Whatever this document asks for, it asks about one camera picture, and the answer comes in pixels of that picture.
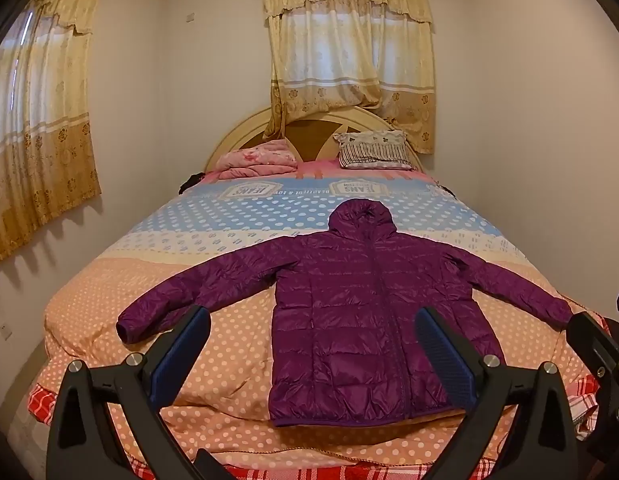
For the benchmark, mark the purple hooded puffer jacket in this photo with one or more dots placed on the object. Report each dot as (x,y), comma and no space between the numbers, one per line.
(342,337)

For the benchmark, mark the beige window curtain left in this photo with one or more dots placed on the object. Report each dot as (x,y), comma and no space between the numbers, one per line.
(47,165)

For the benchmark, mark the cream wooden headboard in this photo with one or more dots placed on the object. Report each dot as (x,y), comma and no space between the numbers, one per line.
(310,138)

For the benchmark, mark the folded pink blanket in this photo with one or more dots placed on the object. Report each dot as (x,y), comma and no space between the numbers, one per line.
(266,159)

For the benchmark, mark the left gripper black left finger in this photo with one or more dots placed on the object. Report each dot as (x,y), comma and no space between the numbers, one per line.
(84,442)

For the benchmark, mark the polka dot bed cover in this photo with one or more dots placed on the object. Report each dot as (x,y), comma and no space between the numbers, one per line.
(222,408)

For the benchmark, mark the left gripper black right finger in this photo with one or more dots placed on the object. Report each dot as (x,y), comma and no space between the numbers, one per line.
(541,442)

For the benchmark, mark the beige window curtain centre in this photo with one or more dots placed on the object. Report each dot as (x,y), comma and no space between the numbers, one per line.
(375,54)

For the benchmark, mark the beige window curtain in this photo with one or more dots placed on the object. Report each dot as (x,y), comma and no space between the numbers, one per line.
(375,54)
(47,165)

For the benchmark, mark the striped grey pillow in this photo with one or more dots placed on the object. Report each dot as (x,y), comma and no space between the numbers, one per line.
(384,150)

